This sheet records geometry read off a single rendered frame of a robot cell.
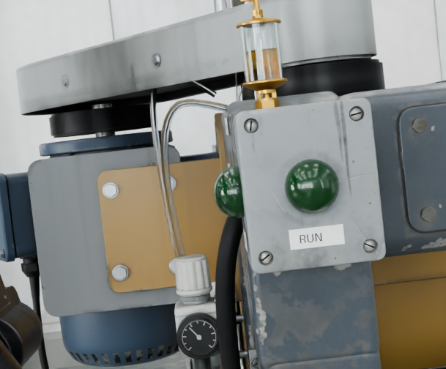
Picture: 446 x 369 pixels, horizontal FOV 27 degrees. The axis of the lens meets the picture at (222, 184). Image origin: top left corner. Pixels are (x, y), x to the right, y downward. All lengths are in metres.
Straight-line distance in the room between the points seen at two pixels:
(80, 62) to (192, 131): 4.82
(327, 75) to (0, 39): 5.26
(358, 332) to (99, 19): 5.29
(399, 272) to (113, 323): 0.33
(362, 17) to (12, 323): 0.37
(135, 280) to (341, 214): 0.46
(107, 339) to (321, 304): 0.47
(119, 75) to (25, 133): 4.97
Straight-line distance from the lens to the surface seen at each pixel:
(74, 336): 1.02
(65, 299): 0.96
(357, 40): 0.68
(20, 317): 0.80
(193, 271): 0.77
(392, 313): 0.87
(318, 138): 0.50
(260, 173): 0.50
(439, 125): 0.57
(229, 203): 0.51
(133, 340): 0.99
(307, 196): 0.49
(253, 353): 0.77
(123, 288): 0.94
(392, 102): 0.57
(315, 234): 0.51
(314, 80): 0.67
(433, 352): 0.89
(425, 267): 0.82
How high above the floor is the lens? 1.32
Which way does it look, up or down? 3 degrees down
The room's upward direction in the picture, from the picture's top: 6 degrees counter-clockwise
